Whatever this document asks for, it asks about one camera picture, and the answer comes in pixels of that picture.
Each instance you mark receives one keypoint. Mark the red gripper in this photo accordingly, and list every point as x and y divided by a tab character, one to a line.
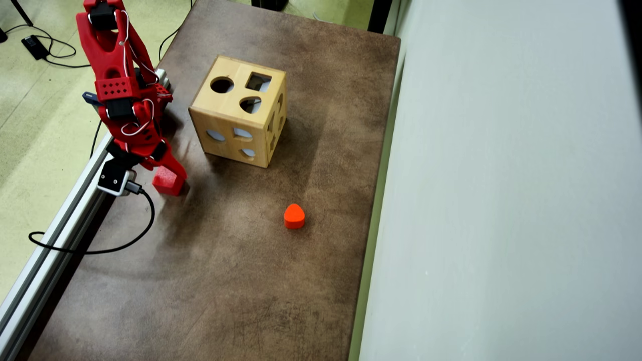
169	164

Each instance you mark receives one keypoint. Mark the red wooden cube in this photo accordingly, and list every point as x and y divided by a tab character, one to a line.
168	185

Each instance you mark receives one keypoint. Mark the red robot arm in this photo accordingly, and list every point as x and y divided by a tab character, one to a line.
108	55

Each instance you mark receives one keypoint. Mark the wooden shape sorter box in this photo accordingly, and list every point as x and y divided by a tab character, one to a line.
235	120

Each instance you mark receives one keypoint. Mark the black box object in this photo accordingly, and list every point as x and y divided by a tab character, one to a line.
270	4

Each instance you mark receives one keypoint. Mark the blue clamp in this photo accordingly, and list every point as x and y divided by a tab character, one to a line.
91	98

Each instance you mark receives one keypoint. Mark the orange rounded wooden block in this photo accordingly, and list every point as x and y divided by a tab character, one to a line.
294	216

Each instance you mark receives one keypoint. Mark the black power adapter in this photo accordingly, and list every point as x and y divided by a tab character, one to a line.
35	46

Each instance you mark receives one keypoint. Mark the black stand leg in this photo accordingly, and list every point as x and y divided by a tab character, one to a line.
21	12

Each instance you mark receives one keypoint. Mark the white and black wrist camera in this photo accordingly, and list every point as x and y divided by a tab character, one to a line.
114	178

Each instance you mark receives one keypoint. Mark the aluminium profile rail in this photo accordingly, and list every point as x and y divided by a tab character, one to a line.
30	291

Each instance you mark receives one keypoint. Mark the dark vertical post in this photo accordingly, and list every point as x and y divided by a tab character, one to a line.
379	15

